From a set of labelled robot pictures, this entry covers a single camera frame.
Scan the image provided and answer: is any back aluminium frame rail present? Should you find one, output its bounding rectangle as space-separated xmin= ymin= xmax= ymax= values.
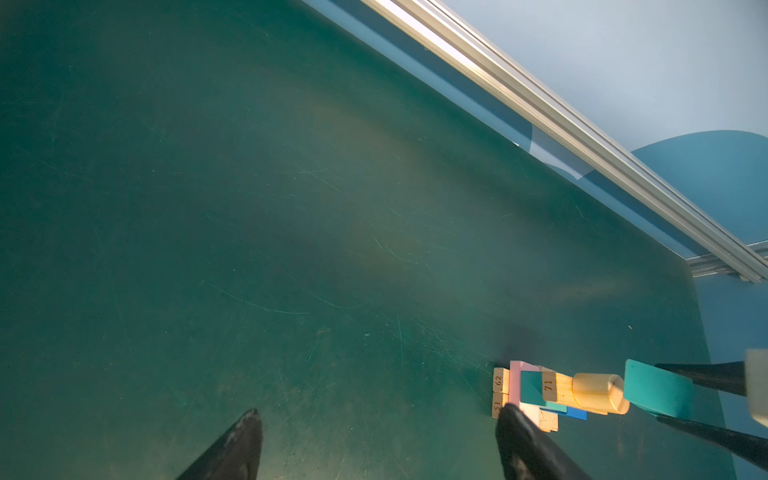
xmin=367 ymin=1 xmax=767 ymax=283

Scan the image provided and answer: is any pink wood block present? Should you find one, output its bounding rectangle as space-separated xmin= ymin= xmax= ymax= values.
xmin=509 ymin=360 xmax=540 ymax=405

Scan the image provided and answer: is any small teal block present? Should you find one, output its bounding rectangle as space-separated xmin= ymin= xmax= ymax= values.
xmin=520 ymin=371 xmax=568 ymax=413

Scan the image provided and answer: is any long natural wood block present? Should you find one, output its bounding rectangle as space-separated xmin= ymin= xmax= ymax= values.
xmin=541 ymin=370 xmax=606 ymax=415

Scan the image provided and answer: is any teal house-shaped block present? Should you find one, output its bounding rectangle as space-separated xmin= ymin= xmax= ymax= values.
xmin=624 ymin=359 xmax=694 ymax=420

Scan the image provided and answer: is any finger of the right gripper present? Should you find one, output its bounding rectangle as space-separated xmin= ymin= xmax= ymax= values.
xmin=656 ymin=415 xmax=768 ymax=471
xmin=655 ymin=361 xmax=747 ymax=396

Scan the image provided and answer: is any right aluminium frame post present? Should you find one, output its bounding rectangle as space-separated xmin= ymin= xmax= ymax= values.
xmin=686 ymin=239 xmax=768 ymax=278

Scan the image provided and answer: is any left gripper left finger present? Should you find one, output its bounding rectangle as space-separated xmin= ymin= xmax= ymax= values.
xmin=177 ymin=409 xmax=263 ymax=480

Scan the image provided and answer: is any small wood cylinder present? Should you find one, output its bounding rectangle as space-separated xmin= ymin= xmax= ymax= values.
xmin=572 ymin=373 xmax=630 ymax=415

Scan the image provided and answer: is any blue cube block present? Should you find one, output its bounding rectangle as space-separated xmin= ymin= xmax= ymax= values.
xmin=541 ymin=407 xmax=588 ymax=421

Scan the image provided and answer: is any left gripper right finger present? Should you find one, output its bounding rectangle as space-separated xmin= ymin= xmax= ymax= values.
xmin=495 ymin=403 xmax=590 ymax=480

